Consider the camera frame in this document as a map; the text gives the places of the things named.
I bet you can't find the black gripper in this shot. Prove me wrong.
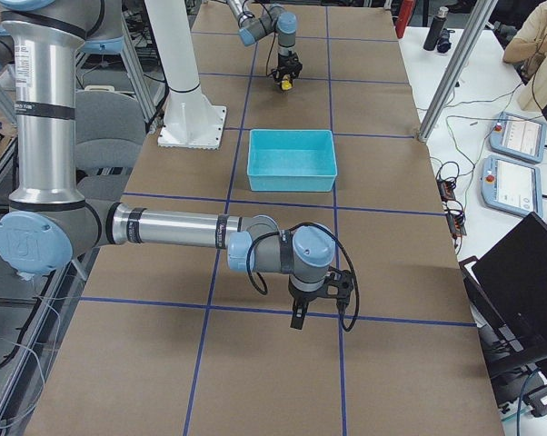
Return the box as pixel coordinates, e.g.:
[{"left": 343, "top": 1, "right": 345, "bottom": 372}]
[
  {"left": 288, "top": 283, "right": 327, "bottom": 330},
  {"left": 273, "top": 53, "right": 302, "bottom": 78}
]

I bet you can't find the yellow beetle toy car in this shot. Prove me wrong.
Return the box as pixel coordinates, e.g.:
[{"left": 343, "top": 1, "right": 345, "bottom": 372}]
[{"left": 279, "top": 79, "right": 293, "bottom": 92}]

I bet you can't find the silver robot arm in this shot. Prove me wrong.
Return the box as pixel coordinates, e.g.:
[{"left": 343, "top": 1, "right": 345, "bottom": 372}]
[
  {"left": 225, "top": 1, "right": 303, "bottom": 91},
  {"left": 0, "top": 1, "right": 360, "bottom": 329}
]

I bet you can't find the turquoise plastic bin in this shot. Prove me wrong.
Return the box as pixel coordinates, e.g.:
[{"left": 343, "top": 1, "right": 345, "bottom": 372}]
[{"left": 246, "top": 129, "right": 338, "bottom": 193}]

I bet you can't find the brown paper table cover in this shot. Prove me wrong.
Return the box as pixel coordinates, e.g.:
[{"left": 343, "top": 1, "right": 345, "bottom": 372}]
[{"left": 25, "top": 4, "right": 506, "bottom": 436}]

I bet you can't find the black water bottle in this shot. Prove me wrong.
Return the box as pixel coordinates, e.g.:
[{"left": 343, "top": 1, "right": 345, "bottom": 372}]
[{"left": 423, "top": 6, "right": 449, "bottom": 51}]

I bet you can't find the beige office chair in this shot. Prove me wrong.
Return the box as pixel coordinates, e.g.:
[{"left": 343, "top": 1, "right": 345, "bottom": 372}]
[{"left": 75, "top": 90, "right": 147, "bottom": 201}]

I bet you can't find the black laptop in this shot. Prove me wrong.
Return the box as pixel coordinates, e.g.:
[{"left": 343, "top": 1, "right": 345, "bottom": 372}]
[{"left": 471, "top": 211, "right": 547, "bottom": 342}]

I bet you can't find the upper teach pendant tablet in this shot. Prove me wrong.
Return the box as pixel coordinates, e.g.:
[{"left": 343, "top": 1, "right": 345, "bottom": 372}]
[{"left": 489, "top": 112, "right": 547, "bottom": 164}]

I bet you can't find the teach pendant tablet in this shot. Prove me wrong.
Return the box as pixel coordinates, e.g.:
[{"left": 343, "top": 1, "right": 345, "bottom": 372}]
[
  {"left": 489, "top": 112, "right": 547, "bottom": 164},
  {"left": 481, "top": 155, "right": 543, "bottom": 217}
]

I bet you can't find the lower teach pendant tablet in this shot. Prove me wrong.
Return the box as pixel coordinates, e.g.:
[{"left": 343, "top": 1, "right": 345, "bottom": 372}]
[{"left": 481, "top": 155, "right": 543, "bottom": 217}]

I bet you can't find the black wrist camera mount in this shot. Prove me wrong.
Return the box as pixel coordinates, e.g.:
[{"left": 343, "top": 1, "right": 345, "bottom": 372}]
[{"left": 323, "top": 267, "right": 354, "bottom": 315}]

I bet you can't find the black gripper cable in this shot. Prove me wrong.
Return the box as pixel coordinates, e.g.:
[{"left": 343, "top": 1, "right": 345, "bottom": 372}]
[{"left": 246, "top": 222, "right": 362, "bottom": 333}]

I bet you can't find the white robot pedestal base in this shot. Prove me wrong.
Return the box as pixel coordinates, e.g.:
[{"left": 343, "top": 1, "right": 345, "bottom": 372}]
[{"left": 145, "top": 0, "right": 227, "bottom": 150}]

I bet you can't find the aluminium frame post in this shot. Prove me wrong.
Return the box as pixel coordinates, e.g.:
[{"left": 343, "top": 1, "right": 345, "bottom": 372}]
[{"left": 417, "top": 0, "right": 498, "bottom": 143}]

